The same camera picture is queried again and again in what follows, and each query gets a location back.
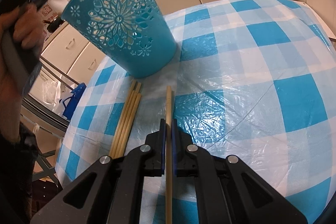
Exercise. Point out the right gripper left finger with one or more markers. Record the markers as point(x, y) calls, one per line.
point(110, 190)

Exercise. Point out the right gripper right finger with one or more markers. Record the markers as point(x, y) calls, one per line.
point(227, 189)

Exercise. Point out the wooden chopstick three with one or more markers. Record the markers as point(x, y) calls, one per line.
point(169, 165)

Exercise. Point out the wooden chopstick five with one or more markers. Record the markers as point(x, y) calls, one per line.
point(136, 89)

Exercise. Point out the wooden chopstick four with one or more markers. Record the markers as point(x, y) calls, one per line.
point(114, 142)

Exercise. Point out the wooden chopstick six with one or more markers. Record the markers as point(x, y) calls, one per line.
point(125, 133)

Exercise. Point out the person left hand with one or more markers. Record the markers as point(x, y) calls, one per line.
point(28, 30)

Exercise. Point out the black wok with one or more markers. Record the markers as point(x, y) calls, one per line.
point(54, 24)

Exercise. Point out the blue perforated plastic basket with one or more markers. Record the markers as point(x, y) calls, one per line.
point(133, 33)

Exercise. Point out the blue white shopping bag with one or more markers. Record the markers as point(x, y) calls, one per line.
point(69, 101)

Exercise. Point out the blue checkered tablecloth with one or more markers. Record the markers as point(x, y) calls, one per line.
point(253, 78)

